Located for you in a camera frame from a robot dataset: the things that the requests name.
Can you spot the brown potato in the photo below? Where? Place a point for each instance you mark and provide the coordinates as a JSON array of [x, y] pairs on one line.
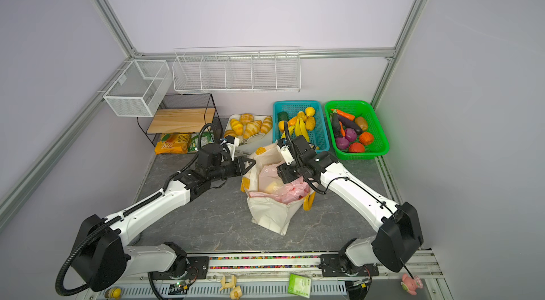
[[362, 123]]

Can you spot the pink plastic grocery bag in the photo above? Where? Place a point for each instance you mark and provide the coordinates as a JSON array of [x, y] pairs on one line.
[[270, 185]]

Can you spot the round bread roll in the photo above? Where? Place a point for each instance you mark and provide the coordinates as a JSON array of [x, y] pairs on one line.
[[246, 118]]

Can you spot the black wire shelf rack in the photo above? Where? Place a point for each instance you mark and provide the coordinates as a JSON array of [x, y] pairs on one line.
[[181, 113]]

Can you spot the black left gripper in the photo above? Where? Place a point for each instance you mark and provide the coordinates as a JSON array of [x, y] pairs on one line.
[[240, 169]]

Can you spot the green plastic basket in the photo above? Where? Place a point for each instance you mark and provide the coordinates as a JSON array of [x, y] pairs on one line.
[[380, 145]]

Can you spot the striped croissant bread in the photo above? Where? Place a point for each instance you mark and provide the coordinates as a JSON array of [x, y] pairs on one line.
[[237, 126], [267, 125], [252, 128]]

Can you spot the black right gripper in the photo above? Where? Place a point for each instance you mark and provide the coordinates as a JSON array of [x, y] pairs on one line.
[[284, 171]]

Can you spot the dark green avocado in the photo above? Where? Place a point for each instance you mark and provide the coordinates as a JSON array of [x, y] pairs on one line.
[[283, 116]]

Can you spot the dark green cucumber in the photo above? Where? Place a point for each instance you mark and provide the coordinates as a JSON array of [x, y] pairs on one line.
[[336, 127]]

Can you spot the white wire wall basket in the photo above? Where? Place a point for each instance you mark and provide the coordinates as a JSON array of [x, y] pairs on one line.
[[237, 69]]

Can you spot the loose yellow banana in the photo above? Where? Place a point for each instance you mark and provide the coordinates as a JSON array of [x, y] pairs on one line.
[[301, 124]]

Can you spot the white bread tray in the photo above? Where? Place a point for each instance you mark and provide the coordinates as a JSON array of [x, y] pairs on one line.
[[251, 144]]

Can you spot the pink toy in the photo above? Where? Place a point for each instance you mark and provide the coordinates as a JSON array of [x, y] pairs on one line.
[[411, 284]]

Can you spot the long dark eggplant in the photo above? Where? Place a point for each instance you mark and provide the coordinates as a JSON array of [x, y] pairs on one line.
[[350, 124]]

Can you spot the orange carrot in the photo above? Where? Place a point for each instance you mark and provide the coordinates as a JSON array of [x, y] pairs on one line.
[[343, 114]]

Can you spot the small purple onion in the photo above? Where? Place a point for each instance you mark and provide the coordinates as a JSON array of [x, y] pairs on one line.
[[351, 135]]

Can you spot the white canvas tote bag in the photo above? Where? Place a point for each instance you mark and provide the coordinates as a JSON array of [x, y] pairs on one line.
[[266, 212]]

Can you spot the white mesh box basket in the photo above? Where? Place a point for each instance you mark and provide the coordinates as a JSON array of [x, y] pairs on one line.
[[140, 88]]

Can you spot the orange snack packet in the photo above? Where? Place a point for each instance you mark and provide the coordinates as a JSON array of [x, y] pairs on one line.
[[173, 143]]

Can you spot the green card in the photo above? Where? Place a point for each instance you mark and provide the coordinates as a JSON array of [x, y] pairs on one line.
[[299, 286]]

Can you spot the red tomato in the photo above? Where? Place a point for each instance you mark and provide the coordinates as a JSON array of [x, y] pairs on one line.
[[357, 147]]

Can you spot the green snack packet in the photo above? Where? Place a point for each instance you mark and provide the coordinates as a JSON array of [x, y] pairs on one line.
[[196, 139]]

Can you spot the teal plastic basket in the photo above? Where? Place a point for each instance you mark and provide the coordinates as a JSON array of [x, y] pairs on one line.
[[319, 136]]

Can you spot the large purple onion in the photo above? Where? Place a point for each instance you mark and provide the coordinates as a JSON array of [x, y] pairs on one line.
[[342, 143]]

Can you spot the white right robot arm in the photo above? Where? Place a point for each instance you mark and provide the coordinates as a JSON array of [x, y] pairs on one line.
[[397, 226]]

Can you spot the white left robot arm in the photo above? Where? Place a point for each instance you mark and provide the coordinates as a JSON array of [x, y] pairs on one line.
[[101, 254]]

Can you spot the yellow lemon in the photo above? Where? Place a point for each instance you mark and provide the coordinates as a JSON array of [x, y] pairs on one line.
[[310, 111]]

